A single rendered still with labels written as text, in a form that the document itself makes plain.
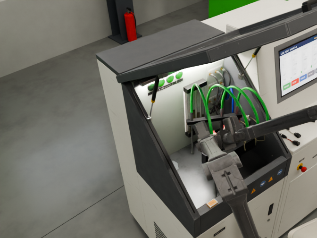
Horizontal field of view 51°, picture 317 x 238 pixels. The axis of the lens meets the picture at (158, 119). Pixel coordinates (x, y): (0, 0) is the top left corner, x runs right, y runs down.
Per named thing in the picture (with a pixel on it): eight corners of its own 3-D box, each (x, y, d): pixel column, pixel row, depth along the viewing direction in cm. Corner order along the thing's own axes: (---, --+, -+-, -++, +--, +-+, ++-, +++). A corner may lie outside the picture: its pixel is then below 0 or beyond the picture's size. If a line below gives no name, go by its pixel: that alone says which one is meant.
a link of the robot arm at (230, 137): (233, 144, 154) (244, 140, 156) (229, 130, 155) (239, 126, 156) (227, 145, 161) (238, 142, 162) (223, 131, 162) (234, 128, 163)
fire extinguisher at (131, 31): (131, 43, 533) (126, 10, 499) (126, 40, 542) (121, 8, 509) (139, 39, 540) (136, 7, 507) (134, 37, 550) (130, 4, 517)
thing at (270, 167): (200, 234, 170) (200, 216, 160) (195, 228, 173) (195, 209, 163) (283, 178, 194) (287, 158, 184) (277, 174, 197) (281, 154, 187)
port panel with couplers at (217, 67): (209, 111, 207) (210, 68, 188) (205, 109, 210) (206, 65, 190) (225, 104, 212) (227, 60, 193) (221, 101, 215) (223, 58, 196)
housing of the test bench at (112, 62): (149, 242, 256) (119, 73, 164) (130, 216, 276) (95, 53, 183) (274, 161, 311) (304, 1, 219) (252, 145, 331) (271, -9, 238)
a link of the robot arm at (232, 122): (244, 138, 148) (255, 135, 154) (237, 114, 150) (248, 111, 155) (224, 144, 158) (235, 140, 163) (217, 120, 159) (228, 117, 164)
